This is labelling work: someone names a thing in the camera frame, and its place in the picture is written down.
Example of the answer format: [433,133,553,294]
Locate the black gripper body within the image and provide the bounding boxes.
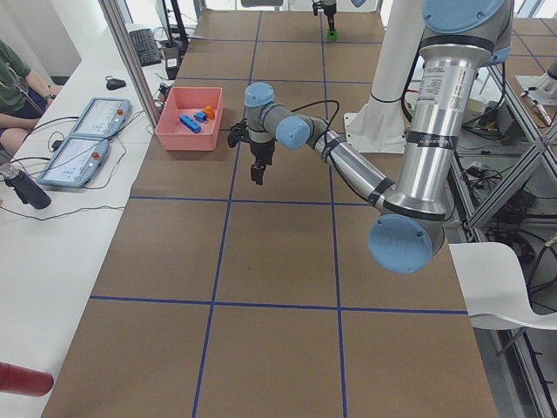
[323,0,337,16]
[250,139,274,166]

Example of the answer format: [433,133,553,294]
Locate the green toy block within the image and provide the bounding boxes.
[325,29,338,41]

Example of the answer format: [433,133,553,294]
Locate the orange toy block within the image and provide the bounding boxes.
[203,105,216,120]

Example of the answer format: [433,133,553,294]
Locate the small blue toy block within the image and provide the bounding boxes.
[194,111,208,122]

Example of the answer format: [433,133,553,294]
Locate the long blue toy block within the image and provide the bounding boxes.
[178,115,201,133]

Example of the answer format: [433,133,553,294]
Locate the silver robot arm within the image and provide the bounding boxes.
[312,0,337,35]
[245,1,513,273]

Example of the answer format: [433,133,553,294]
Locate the pink plastic box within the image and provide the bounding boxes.
[156,87,224,152]

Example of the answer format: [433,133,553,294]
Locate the upper teach pendant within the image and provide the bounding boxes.
[70,98,131,138]

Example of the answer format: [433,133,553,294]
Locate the teach pendant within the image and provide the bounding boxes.
[37,137,109,188]
[70,98,131,138]

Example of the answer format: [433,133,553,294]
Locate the black keyboard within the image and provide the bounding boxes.
[129,29,161,67]

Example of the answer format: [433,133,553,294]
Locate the black computer mouse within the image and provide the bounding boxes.
[105,76,127,91]

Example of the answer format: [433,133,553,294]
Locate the lower teach pendant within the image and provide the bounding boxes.
[37,137,109,188]

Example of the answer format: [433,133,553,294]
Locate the black water bottle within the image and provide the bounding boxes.
[1,164,51,209]

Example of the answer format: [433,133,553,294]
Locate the seated person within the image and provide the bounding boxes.
[1,41,63,156]

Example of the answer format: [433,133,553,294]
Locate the white chair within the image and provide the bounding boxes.
[449,242,556,356]

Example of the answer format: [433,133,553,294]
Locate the red cylinder bottle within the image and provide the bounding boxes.
[1,362,54,397]

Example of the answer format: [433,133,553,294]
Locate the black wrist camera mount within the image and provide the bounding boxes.
[227,120,249,148]

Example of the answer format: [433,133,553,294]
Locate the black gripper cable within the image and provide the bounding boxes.
[290,99,341,149]

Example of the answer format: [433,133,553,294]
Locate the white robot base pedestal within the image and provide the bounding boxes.
[345,0,425,153]

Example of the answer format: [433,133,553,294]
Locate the aluminium frame post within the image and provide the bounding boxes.
[98,0,160,131]

